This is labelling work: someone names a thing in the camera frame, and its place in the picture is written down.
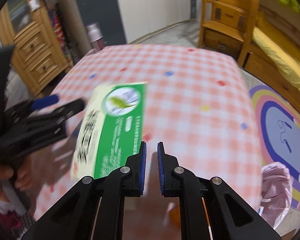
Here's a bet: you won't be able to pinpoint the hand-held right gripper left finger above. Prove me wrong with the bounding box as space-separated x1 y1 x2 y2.
20 141 148 240

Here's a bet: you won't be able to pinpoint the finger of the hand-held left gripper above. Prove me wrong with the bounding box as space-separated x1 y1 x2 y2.
5 94 60 120
25 98 86 130

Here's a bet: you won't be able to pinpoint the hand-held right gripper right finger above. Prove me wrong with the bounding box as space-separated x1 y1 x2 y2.
157 141 283 240

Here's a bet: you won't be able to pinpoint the green and cream medicine box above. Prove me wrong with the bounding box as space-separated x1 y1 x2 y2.
70 81 148 180

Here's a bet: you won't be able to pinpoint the person's left forearm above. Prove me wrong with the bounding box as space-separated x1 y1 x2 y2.
0 184 37 217

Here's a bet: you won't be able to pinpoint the person's left hand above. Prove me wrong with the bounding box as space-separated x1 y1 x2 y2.
0 162 33 193

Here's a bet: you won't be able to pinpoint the wooden drawer cabinet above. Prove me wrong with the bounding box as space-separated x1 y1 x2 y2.
0 0 73 98

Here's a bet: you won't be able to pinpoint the pink checkered tablecloth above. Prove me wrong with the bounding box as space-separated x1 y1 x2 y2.
34 44 263 220

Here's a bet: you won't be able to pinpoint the printed paper rolls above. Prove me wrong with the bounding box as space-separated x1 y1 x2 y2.
46 4 74 67

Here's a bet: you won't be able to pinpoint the maroon spray bottle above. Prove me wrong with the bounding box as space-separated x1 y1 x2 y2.
86 23 107 53

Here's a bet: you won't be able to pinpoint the person's houndstooth trousers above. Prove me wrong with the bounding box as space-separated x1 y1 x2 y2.
12 211 38 238

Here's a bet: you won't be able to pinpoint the white paper tag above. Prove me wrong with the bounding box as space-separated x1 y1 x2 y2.
28 0 42 12

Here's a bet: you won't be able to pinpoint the pink plastic bag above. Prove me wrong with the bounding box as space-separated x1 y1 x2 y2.
259 162 293 229

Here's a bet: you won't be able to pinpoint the purple rainbow rug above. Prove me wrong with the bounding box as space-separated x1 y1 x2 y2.
249 85 300 212

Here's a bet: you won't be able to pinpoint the cream and grey wardrobe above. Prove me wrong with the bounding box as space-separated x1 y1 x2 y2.
70 0 198 52

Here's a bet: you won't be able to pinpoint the wooden bunk bed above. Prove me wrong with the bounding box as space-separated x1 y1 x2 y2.
237 0 300 118

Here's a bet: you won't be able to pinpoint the yellow mattress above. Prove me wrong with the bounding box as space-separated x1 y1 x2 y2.
252 26 300 95

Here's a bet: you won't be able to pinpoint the wooden stair drawers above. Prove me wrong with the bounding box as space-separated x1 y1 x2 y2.
199 0 259 60

